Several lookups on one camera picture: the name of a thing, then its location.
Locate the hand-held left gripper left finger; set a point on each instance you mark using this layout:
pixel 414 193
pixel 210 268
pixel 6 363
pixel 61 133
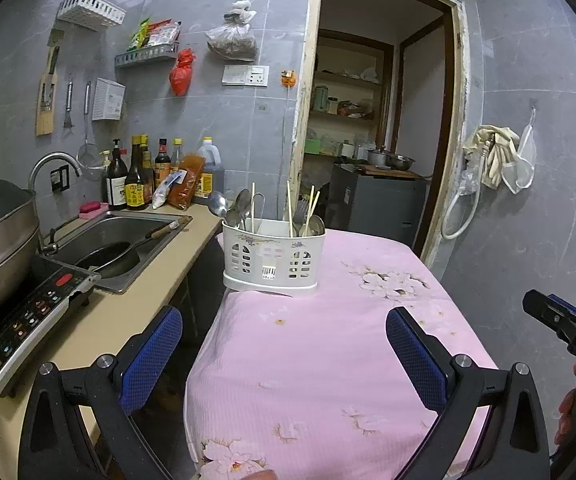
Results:
pixel 150 360

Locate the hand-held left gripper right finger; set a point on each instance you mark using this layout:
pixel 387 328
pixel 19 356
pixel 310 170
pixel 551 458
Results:
pixel 413 355

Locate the white plastic utensil holder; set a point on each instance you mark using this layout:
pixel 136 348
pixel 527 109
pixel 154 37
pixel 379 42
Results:
pixel 273 260

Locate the wooden chopsticks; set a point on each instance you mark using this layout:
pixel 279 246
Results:
pixel 216 204

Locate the wooden chopstick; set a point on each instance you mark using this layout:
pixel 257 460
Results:
pixel 290 210
pixel 311 202
pixel 316 197
pixel 253 205

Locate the person's right hand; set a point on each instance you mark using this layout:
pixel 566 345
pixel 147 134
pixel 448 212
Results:
pixel 568 410

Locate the pink floral tablecloth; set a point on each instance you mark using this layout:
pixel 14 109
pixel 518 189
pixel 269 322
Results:
pixel 328 360

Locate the beige kitchen counter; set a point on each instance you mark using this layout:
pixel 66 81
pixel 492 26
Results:
pixel 168 270

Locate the black frying pan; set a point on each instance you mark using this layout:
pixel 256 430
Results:
pixel 110 262

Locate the induction cooker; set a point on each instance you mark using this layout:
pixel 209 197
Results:
pixel 23 330

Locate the stainless steel sink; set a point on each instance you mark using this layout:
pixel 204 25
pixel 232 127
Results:
pixel 118 230

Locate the grey cabinet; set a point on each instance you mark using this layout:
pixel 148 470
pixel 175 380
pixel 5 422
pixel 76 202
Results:
pixel 373 210

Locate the pink sponge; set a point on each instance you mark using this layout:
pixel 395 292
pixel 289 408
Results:
pixel 94 210

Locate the white seasoning packet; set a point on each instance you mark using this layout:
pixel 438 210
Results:
pixel 165 192

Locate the dark soy sauce bottle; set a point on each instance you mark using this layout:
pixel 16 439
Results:
pixel 135 185

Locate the dark pump bottle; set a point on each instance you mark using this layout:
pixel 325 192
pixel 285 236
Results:
pixel 115 185

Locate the red chili powder packet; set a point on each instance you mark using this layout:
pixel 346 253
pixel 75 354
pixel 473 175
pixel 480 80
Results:
pixel 188 185

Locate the brown chopping board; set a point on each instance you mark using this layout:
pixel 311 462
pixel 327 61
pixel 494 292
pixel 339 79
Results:
pixel 398 173

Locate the steel bowl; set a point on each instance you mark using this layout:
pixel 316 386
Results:
pixel 400 162

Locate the yellow cap sauce bottle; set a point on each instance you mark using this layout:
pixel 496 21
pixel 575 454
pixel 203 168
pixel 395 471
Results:
pixel 148 160

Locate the red label sauce bottle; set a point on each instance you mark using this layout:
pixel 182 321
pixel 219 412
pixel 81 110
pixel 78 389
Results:
pixel 162 160

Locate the steel pot with lid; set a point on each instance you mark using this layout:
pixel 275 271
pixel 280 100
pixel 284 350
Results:
pixel 378 157

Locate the clear yellow cap bottle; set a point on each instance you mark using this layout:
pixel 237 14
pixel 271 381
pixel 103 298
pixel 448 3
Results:
pixel 177 152

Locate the steel kitchen faucet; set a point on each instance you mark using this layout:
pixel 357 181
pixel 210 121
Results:
pixel 38 180

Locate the metal mesh strainer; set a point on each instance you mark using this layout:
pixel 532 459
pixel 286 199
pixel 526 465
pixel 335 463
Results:
pixel 89 156

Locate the green box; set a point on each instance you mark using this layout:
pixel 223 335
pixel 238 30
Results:
pixel 313 146

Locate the wooden pantry shelf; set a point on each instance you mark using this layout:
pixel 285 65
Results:
pixel 348 115

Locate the wooden cutting board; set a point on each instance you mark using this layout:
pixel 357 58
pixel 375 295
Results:
pixel 44 122

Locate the metal peeler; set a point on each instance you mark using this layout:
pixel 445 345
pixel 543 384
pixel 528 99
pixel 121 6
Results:
pixel 68 105

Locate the pale green thermos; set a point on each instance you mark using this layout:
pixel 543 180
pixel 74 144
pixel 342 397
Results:
pixel 321 99

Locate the red plastic bag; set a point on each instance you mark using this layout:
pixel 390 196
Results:
pixel 181 77

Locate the kitchen knife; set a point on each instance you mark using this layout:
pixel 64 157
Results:
pixel 48 85

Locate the green yellow seasoning packet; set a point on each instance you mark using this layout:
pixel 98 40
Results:
pixel 139 37

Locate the red seasoning packet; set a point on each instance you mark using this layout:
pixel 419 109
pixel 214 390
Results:
pixel 163 35

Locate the clear bag of dried goods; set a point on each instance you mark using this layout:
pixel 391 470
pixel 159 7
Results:
pixel 233 42

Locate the black wall outlet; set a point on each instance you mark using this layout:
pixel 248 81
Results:
pixel 60 179

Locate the white wall box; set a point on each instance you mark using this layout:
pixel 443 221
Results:
pixel 109 100

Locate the worn wooden door frame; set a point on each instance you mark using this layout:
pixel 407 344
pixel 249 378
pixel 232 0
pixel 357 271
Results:
pixel 303 110

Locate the orange wall hook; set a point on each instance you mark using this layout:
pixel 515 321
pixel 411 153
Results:
pixel 288 78

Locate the grey wall shelf basket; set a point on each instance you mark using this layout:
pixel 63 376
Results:
pixel 145 56

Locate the white wall socket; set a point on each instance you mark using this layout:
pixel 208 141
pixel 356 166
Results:
pixel 257 75

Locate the white plastic wall basket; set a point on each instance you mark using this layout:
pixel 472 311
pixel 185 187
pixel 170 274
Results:
pixel 90 7

